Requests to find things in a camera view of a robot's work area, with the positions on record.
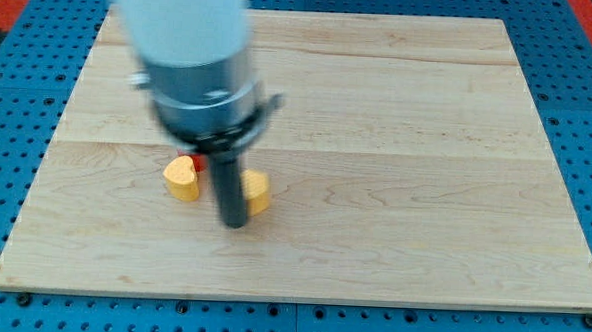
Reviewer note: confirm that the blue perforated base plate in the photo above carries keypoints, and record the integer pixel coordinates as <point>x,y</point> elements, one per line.
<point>43,55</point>

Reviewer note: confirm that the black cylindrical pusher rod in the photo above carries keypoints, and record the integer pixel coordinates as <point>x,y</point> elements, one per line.
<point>225,176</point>

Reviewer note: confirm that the yellow heart block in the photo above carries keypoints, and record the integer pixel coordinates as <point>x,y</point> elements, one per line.
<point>181,179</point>

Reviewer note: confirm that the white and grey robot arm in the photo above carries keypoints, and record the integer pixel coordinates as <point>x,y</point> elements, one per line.
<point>196,55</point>

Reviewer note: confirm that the red block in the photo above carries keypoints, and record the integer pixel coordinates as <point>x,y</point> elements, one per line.
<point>200,162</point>

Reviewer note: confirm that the light wooden board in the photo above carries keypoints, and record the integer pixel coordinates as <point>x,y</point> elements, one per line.
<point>408,167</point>

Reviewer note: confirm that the yellow hexagon block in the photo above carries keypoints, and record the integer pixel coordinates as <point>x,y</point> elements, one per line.
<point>256,187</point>

